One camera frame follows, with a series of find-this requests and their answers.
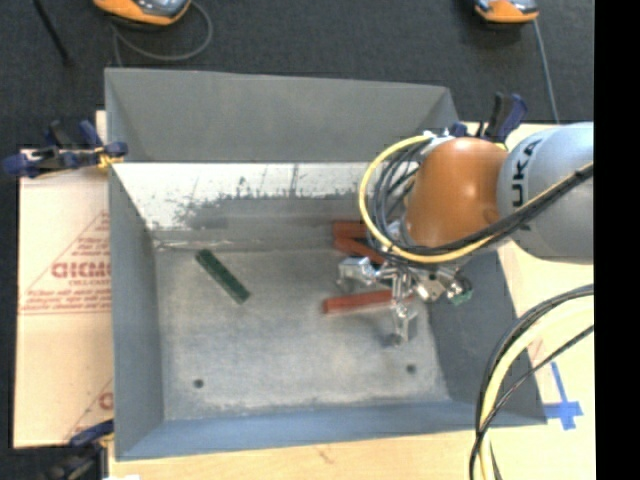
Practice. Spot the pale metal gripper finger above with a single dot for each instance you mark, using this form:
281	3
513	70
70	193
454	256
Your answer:
361	272
406	320

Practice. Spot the red-brown flat block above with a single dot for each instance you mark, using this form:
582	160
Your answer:
355	302
348	229
356	248

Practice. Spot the grey metal bin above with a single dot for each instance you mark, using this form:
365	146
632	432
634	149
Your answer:
280	348

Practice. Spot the dark green flat block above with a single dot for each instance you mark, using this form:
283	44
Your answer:
222	277

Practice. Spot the brown cardboard board, red print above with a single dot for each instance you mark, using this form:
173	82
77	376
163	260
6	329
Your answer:
65	348

